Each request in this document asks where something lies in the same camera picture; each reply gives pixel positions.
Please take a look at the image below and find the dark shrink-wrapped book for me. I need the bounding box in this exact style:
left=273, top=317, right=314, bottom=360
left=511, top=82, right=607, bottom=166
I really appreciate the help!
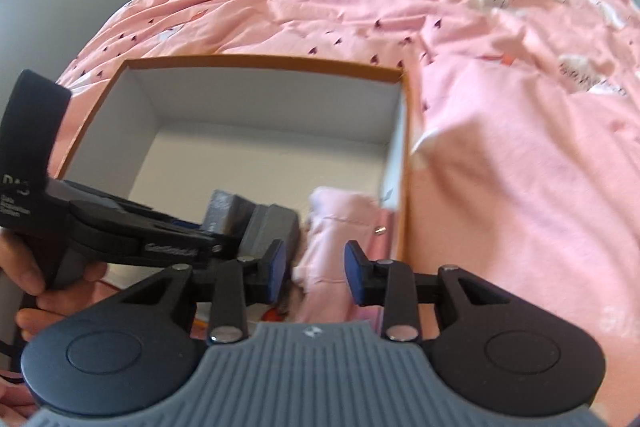
left=201, top=190, right=256, bottom=237

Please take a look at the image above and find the left human hand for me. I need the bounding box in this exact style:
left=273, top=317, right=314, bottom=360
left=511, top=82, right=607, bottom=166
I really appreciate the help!
left=1, top=230, right=117, bottom=341

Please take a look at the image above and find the pink snap wallet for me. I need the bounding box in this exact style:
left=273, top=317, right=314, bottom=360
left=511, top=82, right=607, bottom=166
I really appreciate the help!
left=373, top=208, right=398, bottom=260

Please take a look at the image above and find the dark grey box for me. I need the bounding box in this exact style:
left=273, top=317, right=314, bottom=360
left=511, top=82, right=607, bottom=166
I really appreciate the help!
left=239, top=205, right=300, bottom=263

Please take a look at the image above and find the orange cardboard box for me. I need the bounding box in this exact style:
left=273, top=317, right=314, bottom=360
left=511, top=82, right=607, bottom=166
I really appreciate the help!
left=50, top=55, right=409, bottom=256

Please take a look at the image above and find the pink bed duvet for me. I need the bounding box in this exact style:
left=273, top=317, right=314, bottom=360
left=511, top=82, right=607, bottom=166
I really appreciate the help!
left=0, top=0, right=640, bottom=427

